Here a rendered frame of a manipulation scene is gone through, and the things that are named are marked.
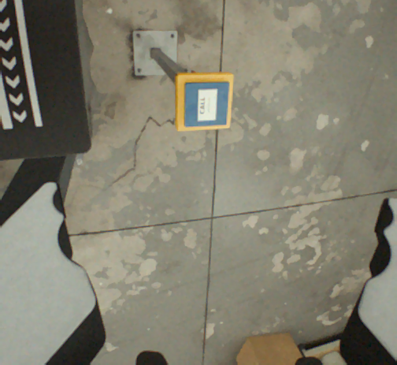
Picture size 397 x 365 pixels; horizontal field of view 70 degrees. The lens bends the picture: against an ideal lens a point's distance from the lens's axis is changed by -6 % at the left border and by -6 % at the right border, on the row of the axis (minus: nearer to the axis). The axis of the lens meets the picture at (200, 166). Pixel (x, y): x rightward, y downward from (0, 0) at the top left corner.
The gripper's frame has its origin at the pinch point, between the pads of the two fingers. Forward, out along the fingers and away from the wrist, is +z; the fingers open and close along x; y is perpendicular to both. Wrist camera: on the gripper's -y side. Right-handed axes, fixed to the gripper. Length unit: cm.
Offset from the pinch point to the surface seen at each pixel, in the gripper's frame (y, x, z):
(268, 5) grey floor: -13, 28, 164
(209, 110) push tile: 13, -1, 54
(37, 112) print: 12, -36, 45
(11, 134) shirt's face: 16, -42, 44
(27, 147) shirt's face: 20, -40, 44
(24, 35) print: -3, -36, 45
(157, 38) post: 5, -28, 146
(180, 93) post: 10, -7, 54
